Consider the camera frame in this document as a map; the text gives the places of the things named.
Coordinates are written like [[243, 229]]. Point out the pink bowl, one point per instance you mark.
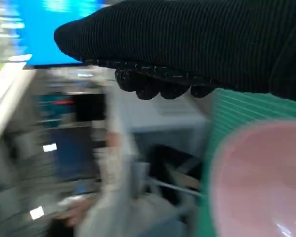
[[261, 177]]

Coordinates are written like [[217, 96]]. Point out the grey chair with metal frame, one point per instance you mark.
[[177, 188]]

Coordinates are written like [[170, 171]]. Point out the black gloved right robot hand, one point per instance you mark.
[[187, 37]]

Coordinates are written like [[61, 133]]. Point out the monitor with blue screen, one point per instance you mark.
[[44, 34]]

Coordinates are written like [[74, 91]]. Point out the green cutting mat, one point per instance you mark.
[[236, 108]]

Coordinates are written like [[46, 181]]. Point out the white desk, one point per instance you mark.
[[5, 93]]

